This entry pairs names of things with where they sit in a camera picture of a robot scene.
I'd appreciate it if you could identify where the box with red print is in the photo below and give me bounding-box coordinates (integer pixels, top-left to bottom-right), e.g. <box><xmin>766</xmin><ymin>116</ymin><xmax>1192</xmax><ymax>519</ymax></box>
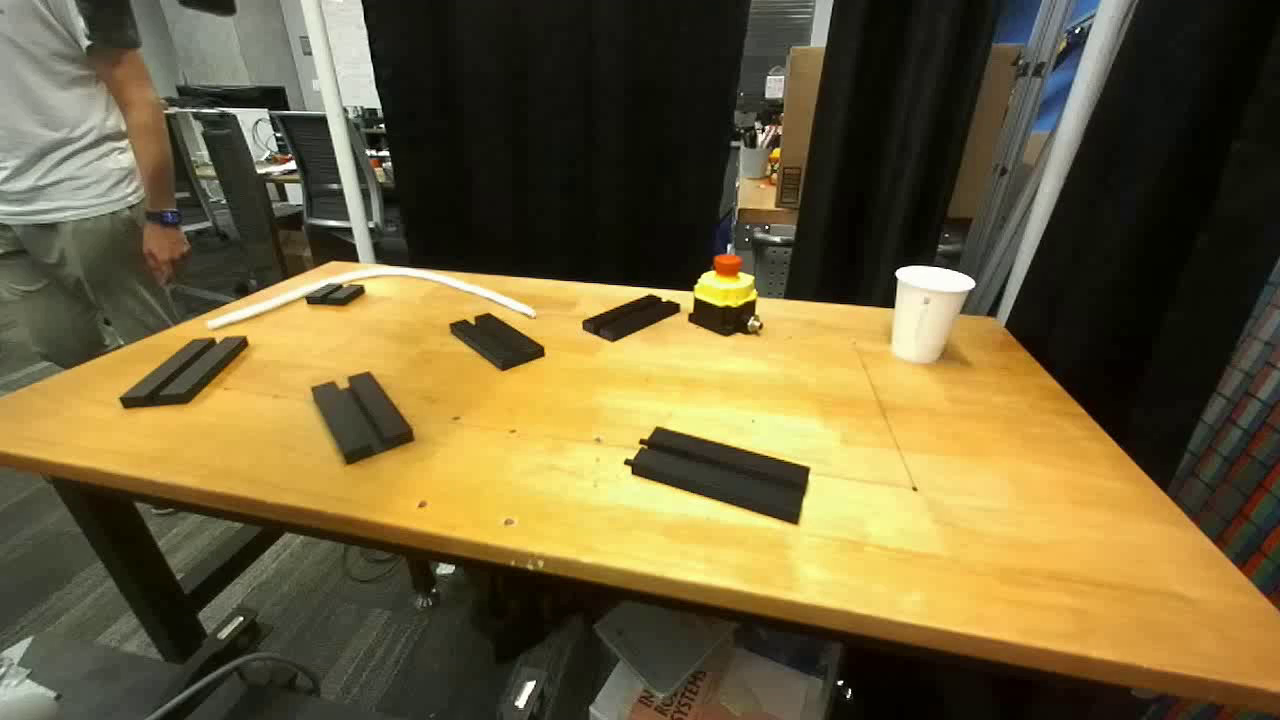
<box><xmin>583</xmin><ymin>635</ymin><xmax>848</xmax><ymax>720</ymax></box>

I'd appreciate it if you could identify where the yellow emergency stop button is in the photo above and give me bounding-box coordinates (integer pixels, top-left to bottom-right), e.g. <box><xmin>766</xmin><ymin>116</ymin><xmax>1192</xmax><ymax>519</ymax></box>
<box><xmin>684</xmin><ymin>243</ymin><xmax>769</xmax><ymax>340</ymax></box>

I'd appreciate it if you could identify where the small black notched block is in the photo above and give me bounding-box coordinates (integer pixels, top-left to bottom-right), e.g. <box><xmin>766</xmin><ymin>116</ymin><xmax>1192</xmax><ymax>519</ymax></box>
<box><xmin>299</xmin><ymin>279</ymin><xmax>370</xmax><ymax>314</ymax></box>

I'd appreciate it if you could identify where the brown cardboard box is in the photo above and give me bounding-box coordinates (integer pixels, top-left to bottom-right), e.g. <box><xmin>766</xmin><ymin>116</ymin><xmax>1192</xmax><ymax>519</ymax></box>
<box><xmin>778</xmin><ymin>45</ymin><xmax>833</xmax><ymax>217</ymax></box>

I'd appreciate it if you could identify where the narrow black grooved track piece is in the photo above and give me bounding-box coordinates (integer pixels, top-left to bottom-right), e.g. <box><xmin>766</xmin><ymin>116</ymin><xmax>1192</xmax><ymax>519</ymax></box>
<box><xmin>115</xmin><ymin>332</ymin><xmax>253</xmax><ymax>411</ymax></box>

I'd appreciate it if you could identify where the person in light grey shirt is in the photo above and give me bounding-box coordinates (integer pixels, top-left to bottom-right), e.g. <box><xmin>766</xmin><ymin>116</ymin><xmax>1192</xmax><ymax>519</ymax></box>
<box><xmin>0</xmin><ymin>0</ymin><xmax>200</xmax><ymax>391</ymax></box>

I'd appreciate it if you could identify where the grey flat bag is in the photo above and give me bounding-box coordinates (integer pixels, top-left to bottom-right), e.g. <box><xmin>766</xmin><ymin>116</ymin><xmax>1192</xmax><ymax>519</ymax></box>
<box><xmin>591</xmin><ymin>597</ymin><xmax>741</xmax><ymax>700</ymax></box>

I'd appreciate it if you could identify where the black office chair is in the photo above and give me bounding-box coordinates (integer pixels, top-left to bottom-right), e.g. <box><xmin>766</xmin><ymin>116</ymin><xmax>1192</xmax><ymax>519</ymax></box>
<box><xmin>166</xmin><ymin>109</ymin><xmax>294</xmax><ymax>291</ymax></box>
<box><xmin>269</xmin><ymin>109</ymin><xmax>359</xmax><ymax>265</ymax></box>

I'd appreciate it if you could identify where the multicoloured woven cloth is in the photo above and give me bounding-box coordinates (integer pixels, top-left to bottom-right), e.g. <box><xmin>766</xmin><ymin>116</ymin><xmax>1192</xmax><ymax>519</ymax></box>
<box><xmin>1170</xmin><ymin>257</ymin><xmax>1280</xmax><ymax>609</ymax></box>

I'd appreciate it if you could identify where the white paper cup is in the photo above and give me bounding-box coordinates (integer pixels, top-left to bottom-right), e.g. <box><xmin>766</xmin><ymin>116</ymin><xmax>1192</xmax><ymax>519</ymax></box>
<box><xmin>889</xmin><ymin>262</ymin><xmax>979</xmax><ymax>367</ymax></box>

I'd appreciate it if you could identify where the brown cardboard board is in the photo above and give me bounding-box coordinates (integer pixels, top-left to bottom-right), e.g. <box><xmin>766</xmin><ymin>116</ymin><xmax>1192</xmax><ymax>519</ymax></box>
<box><xmin>944</xmin><ymin>41</ymin><xmax>1034</xmax><ymax>227</ymax></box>

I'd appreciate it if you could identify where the white slanted pole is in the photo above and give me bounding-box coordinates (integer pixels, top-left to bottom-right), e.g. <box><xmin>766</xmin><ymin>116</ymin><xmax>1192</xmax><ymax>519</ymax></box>
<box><xmin>294</xmin><ymin>0</ymin><xmax>381</xmax><ymax>268</ymax></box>
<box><xmin>993</xmin><ymin>0</ymin><xmax>1140</xmax><ymax>330</ymax></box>

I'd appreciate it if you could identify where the wide black grooved track piece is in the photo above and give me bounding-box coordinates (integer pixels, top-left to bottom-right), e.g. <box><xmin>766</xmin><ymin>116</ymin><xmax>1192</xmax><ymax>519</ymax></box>
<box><xmin>619</xmin><ymin>424</ymin><xmax>817</xmax><ymax>529</ymax></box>

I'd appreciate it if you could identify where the black table leg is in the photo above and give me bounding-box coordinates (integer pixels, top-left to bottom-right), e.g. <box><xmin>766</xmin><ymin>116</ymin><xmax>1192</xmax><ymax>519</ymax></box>
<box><xmin>49</xmin><ymin>477</ymin><xmax>289</xmax><ymax>670</ymax></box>

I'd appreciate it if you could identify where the black bag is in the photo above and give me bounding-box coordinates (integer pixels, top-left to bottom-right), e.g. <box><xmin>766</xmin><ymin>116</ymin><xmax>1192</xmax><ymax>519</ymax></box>
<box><xmin>493</xmin><ymin>613</ymin><xmax>612</xmax><ymax>720</ymax></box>

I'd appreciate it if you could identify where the short black grooved track piece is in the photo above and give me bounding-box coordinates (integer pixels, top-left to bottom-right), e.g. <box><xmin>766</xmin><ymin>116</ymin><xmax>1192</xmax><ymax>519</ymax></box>
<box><xmin>446</xmin><ymin>307</ymin><xmax>549</xmax><ymax>376</ymax></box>
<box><xmin>582</xmin><ymin>291</ymin><xmax>684</xmax><ymax>343</ymax></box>
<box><xmin>308</xmin><ymin>367</ymin><xmax>421</xmax><ymax>467</ymax></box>

